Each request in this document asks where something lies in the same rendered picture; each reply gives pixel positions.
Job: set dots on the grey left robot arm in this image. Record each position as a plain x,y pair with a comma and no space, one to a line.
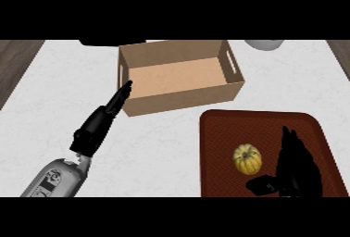
54,178

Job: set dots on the yellow squash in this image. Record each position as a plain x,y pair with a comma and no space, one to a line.
246,159

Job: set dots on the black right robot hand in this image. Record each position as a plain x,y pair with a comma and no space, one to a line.
295,166

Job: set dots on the black appliance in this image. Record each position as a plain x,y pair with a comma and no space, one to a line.
111,42

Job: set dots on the grey round container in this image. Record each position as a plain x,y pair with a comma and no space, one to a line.
264,44

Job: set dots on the brown cardboard box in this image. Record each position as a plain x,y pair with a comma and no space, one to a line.
178,75

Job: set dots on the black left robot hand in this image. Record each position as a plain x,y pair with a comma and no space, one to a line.
96,128

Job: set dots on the dark red tray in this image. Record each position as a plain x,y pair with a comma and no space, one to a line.
232,135

